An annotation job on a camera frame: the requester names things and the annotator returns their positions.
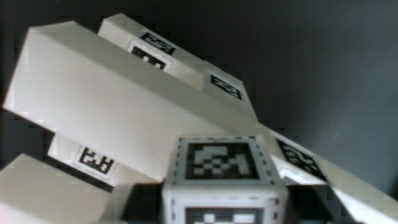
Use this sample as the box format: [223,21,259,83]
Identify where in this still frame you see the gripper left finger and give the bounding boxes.
[102,183,161,224]

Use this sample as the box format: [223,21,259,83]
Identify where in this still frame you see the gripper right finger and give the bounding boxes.
[285,185,362,224]

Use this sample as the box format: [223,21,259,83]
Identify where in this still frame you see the white chair leg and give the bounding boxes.
[161,136,287,224]
[97,14,255,119]

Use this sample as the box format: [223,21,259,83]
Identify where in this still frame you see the white chair back frame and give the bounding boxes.
[3,22,398,224]

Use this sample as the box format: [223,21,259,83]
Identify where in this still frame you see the white chair seat part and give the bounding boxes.
[0,135,164,224]

